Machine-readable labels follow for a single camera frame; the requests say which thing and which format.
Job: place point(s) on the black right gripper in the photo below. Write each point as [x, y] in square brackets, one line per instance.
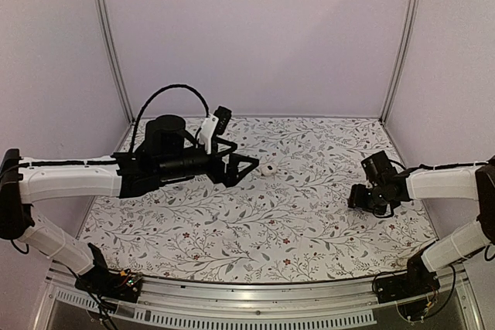
[356, 198]

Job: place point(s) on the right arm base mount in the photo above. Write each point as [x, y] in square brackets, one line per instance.
[406, 287]

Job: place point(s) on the floral patterned table mat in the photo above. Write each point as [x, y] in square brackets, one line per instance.
[293, 226]

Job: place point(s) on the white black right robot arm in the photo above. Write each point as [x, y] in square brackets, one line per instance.
[388, 188]

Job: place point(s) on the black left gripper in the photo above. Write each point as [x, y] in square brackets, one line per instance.
[229, 177]

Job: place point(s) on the cream earbud charging case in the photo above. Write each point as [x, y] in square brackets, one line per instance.
[268, 169]

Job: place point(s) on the front aluminium rail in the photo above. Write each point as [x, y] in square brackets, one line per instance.
[175, 304]

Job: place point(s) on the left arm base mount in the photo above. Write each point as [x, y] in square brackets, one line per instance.
[124, 285]

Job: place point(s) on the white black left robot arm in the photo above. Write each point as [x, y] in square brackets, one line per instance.
[168, 154]

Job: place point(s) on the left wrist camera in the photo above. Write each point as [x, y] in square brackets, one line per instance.
[214, 125]

